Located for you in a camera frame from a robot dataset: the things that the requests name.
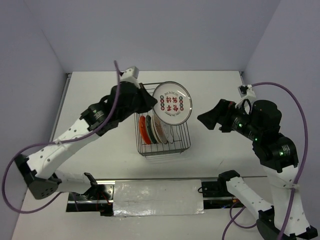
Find white plate red characters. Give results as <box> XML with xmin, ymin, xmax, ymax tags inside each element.
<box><xmin>152</xmin><ymin>81</ymin><xmax>193</xmax><ymax>126</ymax></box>

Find green patterned plate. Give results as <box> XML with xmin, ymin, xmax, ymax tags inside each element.
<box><xmin>145</xmin><ymin>115</ymin><xmax>158</xmax><ymax>144</ymax></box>

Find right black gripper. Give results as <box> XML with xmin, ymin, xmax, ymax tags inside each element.
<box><xmin>196</xmin><ymin>96</ymin><xmax>260</xmax><ymax>138</ymax></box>

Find black metal base rail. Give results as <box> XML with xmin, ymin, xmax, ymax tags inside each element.
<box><xmin>65</xmin><ymin>178</ymin><xmax>243</xmax><ymax>217</ymax></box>

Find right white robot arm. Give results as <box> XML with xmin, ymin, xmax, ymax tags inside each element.
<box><xmin>197</xmin><ymin>99</ymin><xmax>318</xmax><ymax>240</ymax></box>

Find white plate green rim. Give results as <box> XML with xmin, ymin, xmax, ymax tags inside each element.
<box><xmin>161</xmin><ymin>122</ymin><xmax>180</xmax><ymax>144</ymax></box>

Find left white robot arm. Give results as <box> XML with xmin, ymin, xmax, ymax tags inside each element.
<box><xmin>14</xmin><ymin>81</ymin><xmax>158</xmax><ymax>200</ymax></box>

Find white plate orange sunburst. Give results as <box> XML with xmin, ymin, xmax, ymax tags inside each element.
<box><xmin>152</xmin><ymin>114</ymin><xmax>168</xmax><ymax>144</ymax></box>

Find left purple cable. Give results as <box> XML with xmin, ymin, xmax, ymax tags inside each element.
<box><xmin>1</xmin><ymin>59</ymin><xmax>123</xmax><ymax>215</ymax></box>

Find wire dish rack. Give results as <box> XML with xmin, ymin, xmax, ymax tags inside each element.
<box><xmin>134</xmin><ymin>81</ymin><xmax>193</xmax><ymax>157</ymax></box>

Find silver foil sheet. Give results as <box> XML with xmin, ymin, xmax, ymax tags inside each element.
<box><xmin>113</xmin><ymin>179</ymin><xmax>204</xmax><ymax>217</ymax></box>

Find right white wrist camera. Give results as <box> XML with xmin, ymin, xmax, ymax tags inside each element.
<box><xmin>236</xmin><ymin>84</ymin><xmax>257</xmax><ymax>107</ymax></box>

